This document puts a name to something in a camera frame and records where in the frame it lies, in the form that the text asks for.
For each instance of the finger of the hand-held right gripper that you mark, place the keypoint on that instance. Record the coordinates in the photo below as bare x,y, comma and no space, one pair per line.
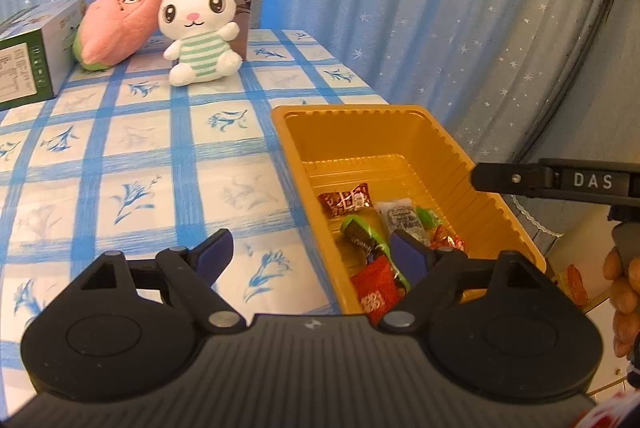
510,178

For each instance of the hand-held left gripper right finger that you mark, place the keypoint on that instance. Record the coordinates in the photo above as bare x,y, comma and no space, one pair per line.
407,258

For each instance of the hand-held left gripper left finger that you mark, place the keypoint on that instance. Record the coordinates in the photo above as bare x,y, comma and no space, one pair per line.
215,253

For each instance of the white grey snack packet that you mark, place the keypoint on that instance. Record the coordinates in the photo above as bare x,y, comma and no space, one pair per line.
402,220

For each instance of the red snack packet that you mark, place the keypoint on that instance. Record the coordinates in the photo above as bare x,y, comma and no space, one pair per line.
375,283

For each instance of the small red candy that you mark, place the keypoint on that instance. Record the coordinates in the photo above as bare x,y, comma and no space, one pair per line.
447,240

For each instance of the green dark candy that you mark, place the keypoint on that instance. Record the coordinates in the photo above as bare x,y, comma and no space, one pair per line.
360,233

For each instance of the red patterned candy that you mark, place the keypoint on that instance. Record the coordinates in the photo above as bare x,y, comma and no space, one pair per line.
345,199

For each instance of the orange plastic tray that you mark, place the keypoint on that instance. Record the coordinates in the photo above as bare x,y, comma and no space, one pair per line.
360,133

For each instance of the person's right hand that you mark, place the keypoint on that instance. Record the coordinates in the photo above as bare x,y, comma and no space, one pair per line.
627,303

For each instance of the grey lace-trimmed cloth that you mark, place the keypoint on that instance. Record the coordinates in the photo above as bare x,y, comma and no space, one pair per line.
590,108

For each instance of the pale wooden cabinet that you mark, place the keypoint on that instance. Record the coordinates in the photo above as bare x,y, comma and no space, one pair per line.
560,253

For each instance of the orange red object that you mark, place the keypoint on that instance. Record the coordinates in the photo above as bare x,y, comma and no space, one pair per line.
577,283

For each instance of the blue checkered tablecloth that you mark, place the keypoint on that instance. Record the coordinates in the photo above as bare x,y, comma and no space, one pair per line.
150,168

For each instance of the white rabbit plush toy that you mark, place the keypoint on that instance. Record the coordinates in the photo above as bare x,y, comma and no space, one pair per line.
200,48

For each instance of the red white printed clothing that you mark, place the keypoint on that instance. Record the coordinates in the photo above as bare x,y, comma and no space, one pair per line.
610,415

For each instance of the pink plush toy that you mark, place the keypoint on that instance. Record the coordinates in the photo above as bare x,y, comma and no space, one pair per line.
115,31

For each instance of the green cardboard box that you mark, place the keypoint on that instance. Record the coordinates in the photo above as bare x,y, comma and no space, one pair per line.
30,68

